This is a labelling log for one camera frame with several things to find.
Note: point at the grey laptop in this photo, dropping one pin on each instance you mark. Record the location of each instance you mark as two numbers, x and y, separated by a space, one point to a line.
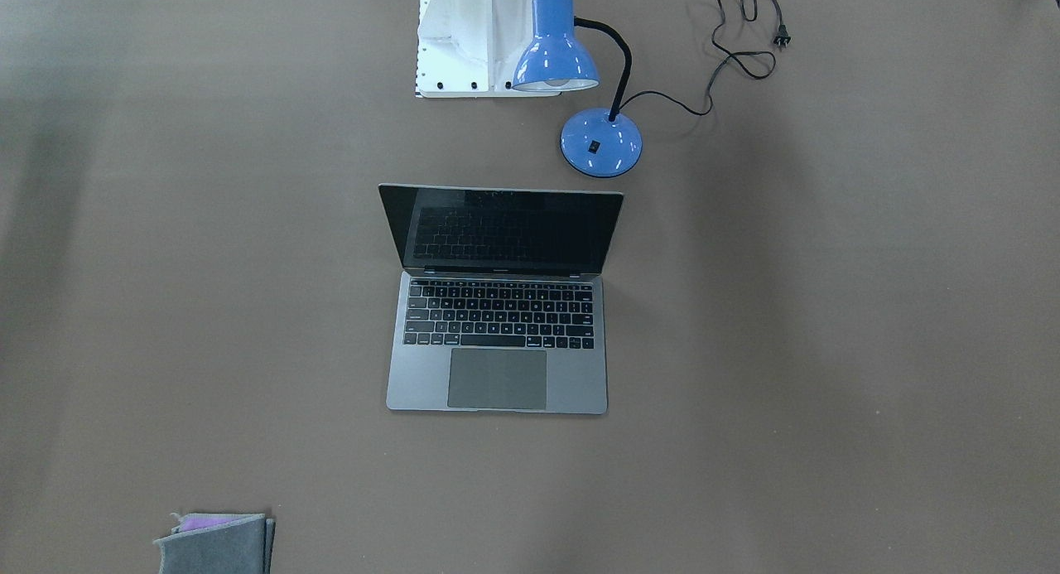
501 305

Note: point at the blue desk lamp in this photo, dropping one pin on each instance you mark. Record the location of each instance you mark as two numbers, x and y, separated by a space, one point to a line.
601 143

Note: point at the folded grey cloth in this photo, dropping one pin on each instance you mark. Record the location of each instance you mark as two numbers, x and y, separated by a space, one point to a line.
218 543

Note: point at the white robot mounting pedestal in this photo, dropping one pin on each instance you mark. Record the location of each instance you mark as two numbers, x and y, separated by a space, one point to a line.
470 48

